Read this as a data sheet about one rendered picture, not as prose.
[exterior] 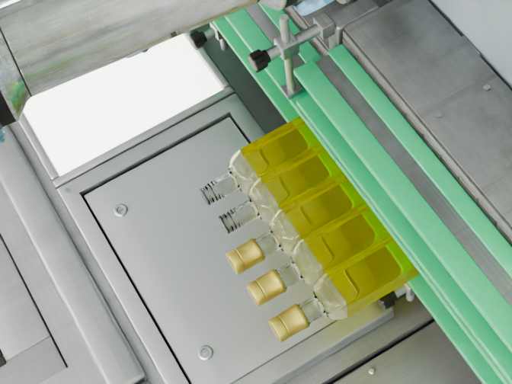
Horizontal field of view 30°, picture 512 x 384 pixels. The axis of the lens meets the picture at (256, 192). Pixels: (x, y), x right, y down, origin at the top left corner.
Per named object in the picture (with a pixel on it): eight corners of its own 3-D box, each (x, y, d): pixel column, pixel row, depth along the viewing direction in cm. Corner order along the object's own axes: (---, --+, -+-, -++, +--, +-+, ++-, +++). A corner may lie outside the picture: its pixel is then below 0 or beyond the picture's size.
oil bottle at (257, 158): (347, 109, 146) (225, 176, 142) (346, 88, 141) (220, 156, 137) (367, 135, 143) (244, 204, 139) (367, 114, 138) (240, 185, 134)
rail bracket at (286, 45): (326, 62, 142) (254, 102, 139) (322, -15, 127) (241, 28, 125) (337, 76, 140) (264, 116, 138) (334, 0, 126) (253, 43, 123)
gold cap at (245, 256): (253, 244, 135) (226, 260, 134) (251, 233, 132) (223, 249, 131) (266, 264, 133) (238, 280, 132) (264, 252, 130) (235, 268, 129)
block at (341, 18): (366, 33, 141) (325, 55, 140) (366, -10, 133) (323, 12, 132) (379, 49, 140) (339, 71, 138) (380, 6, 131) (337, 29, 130)
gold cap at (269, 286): (289, 292, 128) (260, 308, 127) (283, 289, 131) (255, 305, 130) (276, 270, 127) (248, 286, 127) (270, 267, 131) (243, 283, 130)
